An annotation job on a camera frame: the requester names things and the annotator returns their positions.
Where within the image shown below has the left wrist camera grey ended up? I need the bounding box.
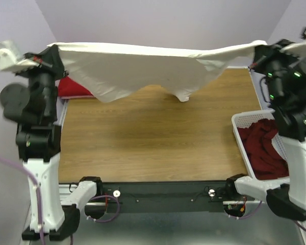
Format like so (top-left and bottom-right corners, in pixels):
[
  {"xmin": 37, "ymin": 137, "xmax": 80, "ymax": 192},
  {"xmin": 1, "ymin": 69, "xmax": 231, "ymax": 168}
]
[{"xmin": 0, "ymin": 40, "xmax": 37, "ymax": 74}]

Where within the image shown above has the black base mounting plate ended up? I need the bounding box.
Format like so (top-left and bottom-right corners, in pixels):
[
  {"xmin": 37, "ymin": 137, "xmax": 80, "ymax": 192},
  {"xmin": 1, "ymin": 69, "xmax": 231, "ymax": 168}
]
[{"xmin": 84, "ymin": 180, "xmax": 256, "ymax": 220}]

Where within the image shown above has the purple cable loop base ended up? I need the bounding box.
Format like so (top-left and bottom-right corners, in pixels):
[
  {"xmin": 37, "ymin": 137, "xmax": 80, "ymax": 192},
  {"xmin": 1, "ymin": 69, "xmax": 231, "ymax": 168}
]
[
  {"xmin": 224, "ymin": 201, "xmax": 263, "ymax": 220},
  {"xmin": 84, "ymin": 194, "xmax": 121, "ymax": 223}
]

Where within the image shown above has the aluminium front frame rail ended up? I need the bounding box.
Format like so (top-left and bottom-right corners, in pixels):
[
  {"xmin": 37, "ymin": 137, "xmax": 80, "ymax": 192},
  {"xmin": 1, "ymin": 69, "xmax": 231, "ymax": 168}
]
[{"xmin": 58, "ymin": 183, "xmax": 108, "ymax": 206}]

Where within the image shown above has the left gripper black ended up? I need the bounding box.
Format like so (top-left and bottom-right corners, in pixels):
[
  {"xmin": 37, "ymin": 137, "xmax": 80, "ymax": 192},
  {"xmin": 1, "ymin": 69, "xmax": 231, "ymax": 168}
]
[{"xmin": 15, "ymin": 43, "xmax": 69, "ymax": 119}]

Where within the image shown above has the white rear table edge strip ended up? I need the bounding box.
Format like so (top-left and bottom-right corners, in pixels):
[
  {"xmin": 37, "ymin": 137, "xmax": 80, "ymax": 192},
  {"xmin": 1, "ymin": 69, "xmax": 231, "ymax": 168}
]
[{"xmin": 227, "ymin": 66, "xmax": 250, "ymax": 70}]

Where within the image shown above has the white plastic laundry basket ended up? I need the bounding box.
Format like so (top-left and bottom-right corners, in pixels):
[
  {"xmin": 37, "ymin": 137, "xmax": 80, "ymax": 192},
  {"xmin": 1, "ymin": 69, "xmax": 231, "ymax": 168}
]
[{"xmin": 232, "ymin": 110, "xmax": 289, "ymax": 181}]

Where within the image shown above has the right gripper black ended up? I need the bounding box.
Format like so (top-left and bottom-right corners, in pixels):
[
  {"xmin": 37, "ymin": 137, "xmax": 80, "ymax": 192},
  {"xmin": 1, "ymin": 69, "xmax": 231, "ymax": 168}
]
[{"xmin": 250, "ymin": 38, "xmax": 304, "ymax": 105}]

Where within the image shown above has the folded red t-shirt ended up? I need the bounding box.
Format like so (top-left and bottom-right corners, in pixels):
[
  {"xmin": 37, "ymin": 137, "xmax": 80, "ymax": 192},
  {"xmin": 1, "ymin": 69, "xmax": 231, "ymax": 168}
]
[{"xmin": 58, "ymin": 77, "xmax": 92, "ymax": 97}]

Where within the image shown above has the aluminium rail left side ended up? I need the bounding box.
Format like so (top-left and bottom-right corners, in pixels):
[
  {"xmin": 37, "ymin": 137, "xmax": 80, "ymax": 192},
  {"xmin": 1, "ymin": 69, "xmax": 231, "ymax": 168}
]
[{"xmin": 57, "ymin": 98, "xmax": 69, "ymax": 127}]

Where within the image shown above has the dark red t-shirt in basket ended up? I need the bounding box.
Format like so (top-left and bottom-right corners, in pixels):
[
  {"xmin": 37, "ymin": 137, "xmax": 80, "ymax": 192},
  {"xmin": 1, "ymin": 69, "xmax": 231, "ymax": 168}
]
[{"xmin": 237, "ymin": 118, "xmax": 289, "ymax": 180}]

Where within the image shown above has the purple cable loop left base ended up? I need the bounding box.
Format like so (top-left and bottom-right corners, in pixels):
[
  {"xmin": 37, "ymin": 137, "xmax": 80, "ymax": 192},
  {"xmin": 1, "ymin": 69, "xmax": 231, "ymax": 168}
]
[{"xmin": 84, "ymin": 194, "xmax": 121, "ymax": 223}]

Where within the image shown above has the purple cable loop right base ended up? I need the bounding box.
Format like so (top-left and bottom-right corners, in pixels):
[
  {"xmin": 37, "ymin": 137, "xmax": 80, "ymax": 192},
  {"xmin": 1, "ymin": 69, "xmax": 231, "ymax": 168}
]
[{"xmin": 224, "ymin": 201, "xmax": 263, "ymax": 220}]

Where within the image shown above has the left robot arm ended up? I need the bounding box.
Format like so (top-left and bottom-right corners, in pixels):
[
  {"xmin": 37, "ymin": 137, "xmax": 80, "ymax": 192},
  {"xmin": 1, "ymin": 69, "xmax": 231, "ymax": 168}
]
[{"xmin": 0, "ymin": 45, "xmax": 103, "ymax": 241}]

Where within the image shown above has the white t-shirt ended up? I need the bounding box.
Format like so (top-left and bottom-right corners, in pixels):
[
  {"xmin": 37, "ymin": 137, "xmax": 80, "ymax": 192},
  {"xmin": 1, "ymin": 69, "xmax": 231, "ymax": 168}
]
[{"xmin": 56, "ymin": 40, "xmax": 266, "ymax": 103}]

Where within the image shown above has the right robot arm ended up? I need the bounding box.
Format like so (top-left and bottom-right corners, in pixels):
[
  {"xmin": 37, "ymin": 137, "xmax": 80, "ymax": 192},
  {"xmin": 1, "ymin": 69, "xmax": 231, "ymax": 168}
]
[{"xmin": 224, "ymin": 35, "xmax": 306, "ymax": 222}]

